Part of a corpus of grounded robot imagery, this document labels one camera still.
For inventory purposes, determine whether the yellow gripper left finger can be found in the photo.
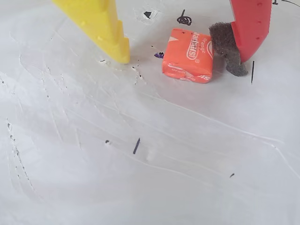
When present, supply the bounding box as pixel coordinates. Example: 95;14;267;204
51;0;131;65

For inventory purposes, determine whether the gripper red right finger foam pad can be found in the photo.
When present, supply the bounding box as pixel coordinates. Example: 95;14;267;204
208;0;273;77

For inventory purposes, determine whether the orange Starburst candy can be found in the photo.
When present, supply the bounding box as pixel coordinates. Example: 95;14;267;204
161;28;214;84

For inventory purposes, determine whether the white plastic table cover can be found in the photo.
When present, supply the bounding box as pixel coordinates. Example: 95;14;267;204
0;0;300;225

